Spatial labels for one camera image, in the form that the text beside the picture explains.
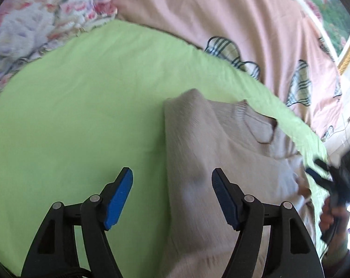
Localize pink quilt plaid hearts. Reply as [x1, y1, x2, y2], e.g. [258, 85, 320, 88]
[113, 0, 342, 137]

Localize right hand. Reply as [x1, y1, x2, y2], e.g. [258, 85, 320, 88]
[319, 196, 350, 255]

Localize beige knit sweater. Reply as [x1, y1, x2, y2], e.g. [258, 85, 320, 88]
[159, 89, 316, 277]

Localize framed landscape painting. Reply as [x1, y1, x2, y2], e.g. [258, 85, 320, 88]
[296, 0, 350, 73]

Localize floral ruffled pillow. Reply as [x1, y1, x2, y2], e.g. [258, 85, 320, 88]
[0, 0, 117, 91]

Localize green bed sheet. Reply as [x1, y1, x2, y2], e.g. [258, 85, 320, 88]
[0, 20, 327, 277]

